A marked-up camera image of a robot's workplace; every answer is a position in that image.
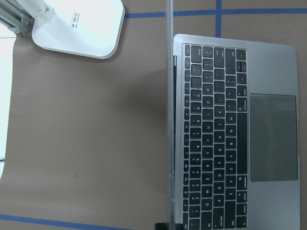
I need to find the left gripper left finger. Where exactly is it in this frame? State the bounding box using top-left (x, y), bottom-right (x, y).
top-left (154, 222), bottom-right (168, 230)

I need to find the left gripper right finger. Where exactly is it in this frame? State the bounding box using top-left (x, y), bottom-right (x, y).
top-left (175, 223), bottom-right (184, 230)

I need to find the grey laptop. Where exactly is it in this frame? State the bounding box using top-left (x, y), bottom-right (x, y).
top-left (165, 0), bottom-right (301, 230)

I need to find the white desk lamp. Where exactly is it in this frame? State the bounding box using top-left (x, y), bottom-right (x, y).
top-left (32, 0), bottom-right (125, 59)

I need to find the aluminium frame post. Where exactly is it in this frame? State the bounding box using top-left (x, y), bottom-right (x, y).
top-left (0, 0), bottom-right (32, 34)

